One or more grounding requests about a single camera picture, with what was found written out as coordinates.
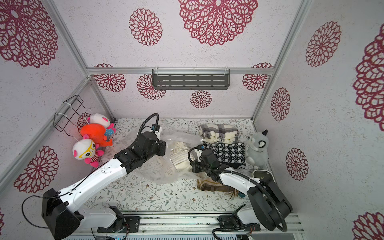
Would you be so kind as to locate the grey cream plaid scarf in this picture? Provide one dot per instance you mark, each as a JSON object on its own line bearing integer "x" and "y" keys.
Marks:
{"x": 212, "y": 133}

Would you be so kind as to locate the white plush doll with glasses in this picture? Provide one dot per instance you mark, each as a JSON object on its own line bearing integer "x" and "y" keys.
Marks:
{"x": 88, "y": 151}

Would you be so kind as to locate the white box with green inside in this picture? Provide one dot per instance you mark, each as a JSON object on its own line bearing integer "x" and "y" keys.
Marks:
{"x": 263, "y": 174}

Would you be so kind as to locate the grey raccoon plush toy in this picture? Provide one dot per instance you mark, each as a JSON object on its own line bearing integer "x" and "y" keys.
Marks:
{"x": 256, "y": 153}

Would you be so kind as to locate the white pink plush toy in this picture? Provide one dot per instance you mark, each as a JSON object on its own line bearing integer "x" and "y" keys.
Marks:
{"x": 104, "y": 121}

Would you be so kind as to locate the clear plastic vacuum bag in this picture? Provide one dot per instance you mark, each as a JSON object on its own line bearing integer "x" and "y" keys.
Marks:
{"x": 156, "y": 169}

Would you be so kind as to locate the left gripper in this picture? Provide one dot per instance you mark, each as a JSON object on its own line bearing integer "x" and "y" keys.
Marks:
{"x": 162, "y": 143}

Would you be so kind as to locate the beige brown fringed scarf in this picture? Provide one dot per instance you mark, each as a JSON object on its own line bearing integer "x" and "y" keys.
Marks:
{"x": 207, "y": 185}

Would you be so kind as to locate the black wire basket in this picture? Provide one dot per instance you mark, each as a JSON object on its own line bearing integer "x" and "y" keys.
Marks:
{"x": 75, "y": 114}

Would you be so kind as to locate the black white houndstooth scarf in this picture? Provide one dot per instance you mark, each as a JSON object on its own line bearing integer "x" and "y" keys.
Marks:
{"x": 232, "y": 155}

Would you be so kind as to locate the grey wall shelf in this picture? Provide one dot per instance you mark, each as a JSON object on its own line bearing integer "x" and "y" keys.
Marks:
{"x": 191, "y": 81}

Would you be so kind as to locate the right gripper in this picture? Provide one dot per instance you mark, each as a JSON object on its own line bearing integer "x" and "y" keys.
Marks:
{"x": 197, "y": 166}

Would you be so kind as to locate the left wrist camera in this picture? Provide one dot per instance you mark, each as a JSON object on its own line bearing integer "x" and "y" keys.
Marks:
{"x": 156, "y": 129}

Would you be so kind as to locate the cream knitted scarf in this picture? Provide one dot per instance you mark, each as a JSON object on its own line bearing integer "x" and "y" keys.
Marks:
{"x": 179, "y": 158}

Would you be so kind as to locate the teal alarm clock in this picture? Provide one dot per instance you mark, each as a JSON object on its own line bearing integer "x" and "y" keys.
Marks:
{"x": 241, "y": 195}

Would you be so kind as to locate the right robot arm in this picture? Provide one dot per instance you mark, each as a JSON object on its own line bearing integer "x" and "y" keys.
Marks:
{"x": 268, "y": 205}

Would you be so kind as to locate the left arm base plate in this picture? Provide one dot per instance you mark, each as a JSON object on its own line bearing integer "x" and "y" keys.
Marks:
{"x": 130, "y": 224}

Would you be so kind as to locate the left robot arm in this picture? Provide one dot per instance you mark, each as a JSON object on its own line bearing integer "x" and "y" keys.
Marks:
{"x": 62, "y": 210}

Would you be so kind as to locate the red orange plush toy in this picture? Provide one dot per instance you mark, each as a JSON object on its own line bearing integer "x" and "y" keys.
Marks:
{"x": 96, "y": 133}

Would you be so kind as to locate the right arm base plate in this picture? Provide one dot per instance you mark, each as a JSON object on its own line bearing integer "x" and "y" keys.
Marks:
{"x": 233, "y": 223}

